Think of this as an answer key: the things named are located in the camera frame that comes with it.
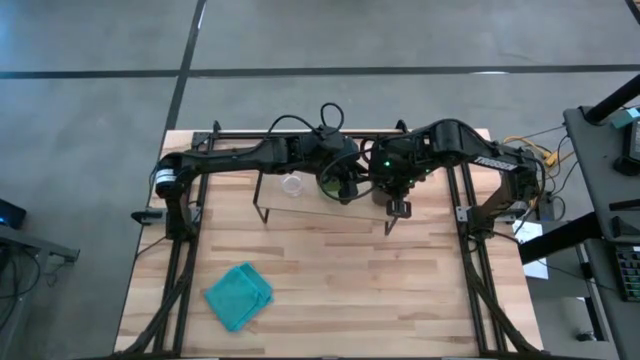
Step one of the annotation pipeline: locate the black metal table frame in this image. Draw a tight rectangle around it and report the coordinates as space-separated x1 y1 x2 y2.
110 119 547 359

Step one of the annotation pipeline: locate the teal small box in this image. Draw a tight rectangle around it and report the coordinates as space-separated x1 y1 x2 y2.
617 107 640 130

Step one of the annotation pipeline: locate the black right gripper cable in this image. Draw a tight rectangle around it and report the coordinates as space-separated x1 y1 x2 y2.
358 135 386 166

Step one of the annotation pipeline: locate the teal folded cloth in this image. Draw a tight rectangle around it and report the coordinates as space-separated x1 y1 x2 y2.
203 261 275 334

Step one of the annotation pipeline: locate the small clear plastic cup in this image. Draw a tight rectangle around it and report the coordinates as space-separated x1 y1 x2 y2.
280 172 305 198

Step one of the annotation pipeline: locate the black clamp mount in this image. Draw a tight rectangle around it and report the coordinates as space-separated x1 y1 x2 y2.
130 209 167 227

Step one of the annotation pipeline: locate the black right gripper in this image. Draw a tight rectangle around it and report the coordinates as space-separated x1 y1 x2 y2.
368 135 432 220

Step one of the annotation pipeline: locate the black desk device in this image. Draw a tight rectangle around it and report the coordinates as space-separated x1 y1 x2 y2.
613 119 640 177

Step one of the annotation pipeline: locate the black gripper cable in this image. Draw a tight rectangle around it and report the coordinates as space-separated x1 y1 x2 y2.
267 101 377 202
358 135 386 166

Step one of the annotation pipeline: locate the wooden shelf with black legs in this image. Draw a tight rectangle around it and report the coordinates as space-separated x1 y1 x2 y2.
252 141 402 237

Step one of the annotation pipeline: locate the black device with blue light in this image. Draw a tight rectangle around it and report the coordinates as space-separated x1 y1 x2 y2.
0 198 29 231

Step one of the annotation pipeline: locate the white paper sheet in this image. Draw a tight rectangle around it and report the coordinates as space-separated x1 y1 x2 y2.
512 219 550 281

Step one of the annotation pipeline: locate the grey metal stand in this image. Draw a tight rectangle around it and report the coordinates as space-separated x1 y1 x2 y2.
0 224 81 265

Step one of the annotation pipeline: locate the yellow cable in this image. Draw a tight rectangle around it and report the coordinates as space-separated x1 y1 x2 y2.
501 134 562 169

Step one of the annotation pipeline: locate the black diagonal pole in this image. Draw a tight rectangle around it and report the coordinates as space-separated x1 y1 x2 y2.
582 74 640 126

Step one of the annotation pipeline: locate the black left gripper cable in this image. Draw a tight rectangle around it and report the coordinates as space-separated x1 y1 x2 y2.
267 101 377 202

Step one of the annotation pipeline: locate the black crossbar beam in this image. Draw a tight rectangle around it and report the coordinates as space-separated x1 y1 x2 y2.
517 211 604 266

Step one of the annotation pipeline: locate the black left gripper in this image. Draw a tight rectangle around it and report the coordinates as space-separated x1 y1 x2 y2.
298 125 369 205

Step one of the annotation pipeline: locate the grey side desk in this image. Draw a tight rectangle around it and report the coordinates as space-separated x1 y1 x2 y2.
562 104 640 360

